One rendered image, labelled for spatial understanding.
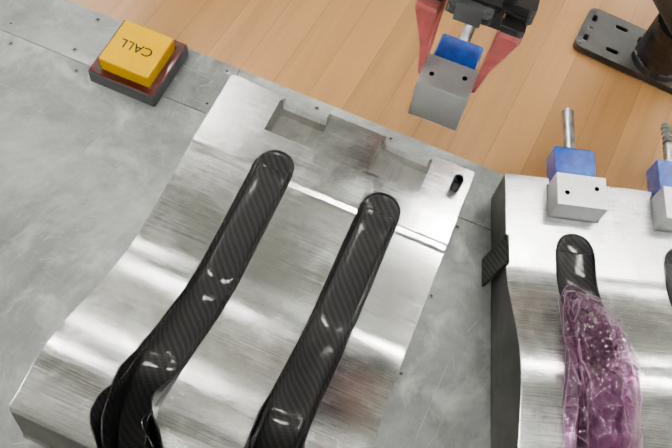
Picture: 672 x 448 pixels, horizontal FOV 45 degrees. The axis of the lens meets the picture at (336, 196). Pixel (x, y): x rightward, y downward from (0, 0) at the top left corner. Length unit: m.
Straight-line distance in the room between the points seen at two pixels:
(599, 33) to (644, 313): 0.39
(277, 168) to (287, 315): 0.15
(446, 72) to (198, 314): 0.31
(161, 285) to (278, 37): 0.38
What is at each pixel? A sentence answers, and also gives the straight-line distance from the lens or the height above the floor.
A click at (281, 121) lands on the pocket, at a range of 0.82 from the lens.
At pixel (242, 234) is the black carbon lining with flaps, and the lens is 0.74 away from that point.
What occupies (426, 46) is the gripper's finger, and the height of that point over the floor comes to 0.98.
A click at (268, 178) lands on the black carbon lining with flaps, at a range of 0.76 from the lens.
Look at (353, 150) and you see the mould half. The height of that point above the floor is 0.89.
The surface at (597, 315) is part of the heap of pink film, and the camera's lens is 0.76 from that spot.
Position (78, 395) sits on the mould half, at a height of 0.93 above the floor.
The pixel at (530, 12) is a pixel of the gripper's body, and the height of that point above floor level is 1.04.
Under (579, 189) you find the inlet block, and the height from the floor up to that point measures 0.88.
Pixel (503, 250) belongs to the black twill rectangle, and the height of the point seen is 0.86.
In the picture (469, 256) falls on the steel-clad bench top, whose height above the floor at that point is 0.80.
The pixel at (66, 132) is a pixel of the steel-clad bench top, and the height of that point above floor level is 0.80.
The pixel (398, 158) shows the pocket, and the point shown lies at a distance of 0.80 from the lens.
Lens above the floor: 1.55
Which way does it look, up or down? 61 degrees down
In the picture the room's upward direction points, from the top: 11 degrees clockwise
